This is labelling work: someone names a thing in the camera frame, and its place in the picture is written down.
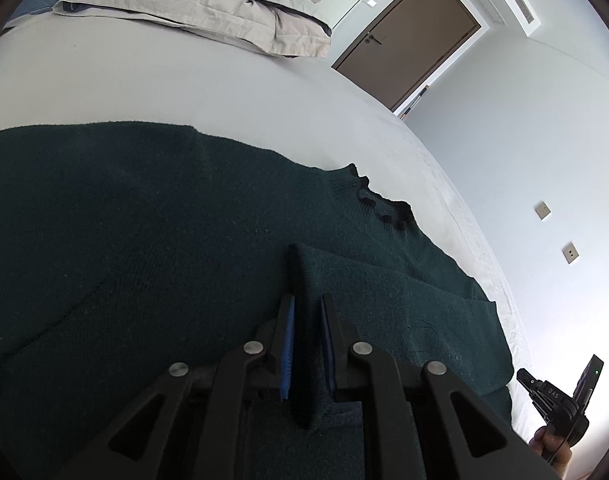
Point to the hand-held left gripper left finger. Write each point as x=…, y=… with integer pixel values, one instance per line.
x=286, y=350

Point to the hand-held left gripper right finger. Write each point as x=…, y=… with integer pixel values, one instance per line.
x=329, y=350

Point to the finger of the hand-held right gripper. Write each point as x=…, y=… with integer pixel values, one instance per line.
x=526, y=381

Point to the dark green knit sweater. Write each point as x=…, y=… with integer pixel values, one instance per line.
x=134, y=235

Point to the person's right hand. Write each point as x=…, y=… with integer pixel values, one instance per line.
x=551, y=447

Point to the wooden stick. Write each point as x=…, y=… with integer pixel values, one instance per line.
x=414, y=102

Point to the white bed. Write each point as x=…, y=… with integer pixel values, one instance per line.
x=159, y=85

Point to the brown door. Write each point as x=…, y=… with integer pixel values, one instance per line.
x=404, y=40

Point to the wall socket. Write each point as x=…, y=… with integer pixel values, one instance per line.
x=542, y=210
x=570, y=253

